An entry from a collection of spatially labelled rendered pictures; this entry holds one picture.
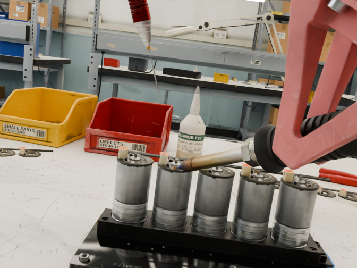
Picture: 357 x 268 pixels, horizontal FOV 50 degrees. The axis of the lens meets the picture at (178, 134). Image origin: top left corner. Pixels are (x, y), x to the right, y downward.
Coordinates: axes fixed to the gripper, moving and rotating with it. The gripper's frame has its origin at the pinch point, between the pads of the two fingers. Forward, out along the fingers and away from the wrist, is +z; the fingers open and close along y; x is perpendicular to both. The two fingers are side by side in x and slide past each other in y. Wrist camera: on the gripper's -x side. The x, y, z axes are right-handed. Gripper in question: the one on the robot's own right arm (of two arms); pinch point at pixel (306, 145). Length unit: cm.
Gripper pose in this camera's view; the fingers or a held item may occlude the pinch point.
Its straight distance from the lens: 18.8
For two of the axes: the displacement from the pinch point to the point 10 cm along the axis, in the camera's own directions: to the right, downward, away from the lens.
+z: -4.2, 7.5, 5.1
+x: 5.2, 6.6, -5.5
